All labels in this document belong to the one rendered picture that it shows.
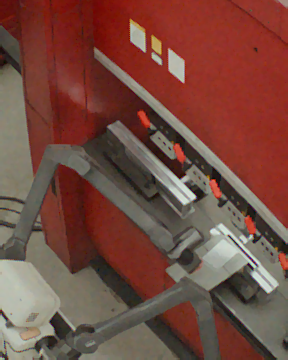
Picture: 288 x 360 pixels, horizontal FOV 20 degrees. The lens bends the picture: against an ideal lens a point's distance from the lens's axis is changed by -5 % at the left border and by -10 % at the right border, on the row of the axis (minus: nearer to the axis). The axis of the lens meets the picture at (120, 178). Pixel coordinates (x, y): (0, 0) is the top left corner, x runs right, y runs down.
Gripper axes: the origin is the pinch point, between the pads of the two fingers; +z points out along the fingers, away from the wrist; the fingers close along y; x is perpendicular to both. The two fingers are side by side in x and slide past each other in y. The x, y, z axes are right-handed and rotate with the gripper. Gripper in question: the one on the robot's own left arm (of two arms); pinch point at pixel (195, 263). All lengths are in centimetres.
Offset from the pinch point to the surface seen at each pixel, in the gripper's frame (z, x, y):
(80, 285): 89, 58, 78
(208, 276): 7.9, 0.5, -4.4
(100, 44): -25, -34, 79
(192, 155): -11.3, -26.0, 24.8
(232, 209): -5.9, -22.7, 1.2
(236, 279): 22.3, -5.0, -8.5
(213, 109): -38, -42, 15
